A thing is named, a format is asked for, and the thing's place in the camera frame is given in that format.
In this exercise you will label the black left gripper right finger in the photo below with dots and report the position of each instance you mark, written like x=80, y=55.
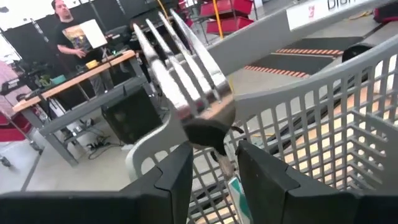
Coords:
x=280, y=202

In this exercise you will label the black computer tower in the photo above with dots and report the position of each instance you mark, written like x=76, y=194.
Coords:
x=130, y=118

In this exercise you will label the black partition panel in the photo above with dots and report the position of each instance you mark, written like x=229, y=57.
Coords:
x=28, y=43

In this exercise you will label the person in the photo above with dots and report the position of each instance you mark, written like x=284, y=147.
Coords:
x=63, y=34

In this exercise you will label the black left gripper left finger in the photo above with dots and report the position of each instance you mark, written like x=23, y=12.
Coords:
x=140, y=205

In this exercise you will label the grey plastic cutlery basket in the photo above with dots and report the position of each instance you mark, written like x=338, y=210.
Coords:
x=311, y=83

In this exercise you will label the wooden top grey workbench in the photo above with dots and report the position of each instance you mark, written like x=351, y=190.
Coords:
x=77, y=78

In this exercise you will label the white panel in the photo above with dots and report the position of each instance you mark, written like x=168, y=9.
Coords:
x=93, y=34

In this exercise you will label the black ramp orange stripes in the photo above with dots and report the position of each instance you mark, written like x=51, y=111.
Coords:
x=295, y=62

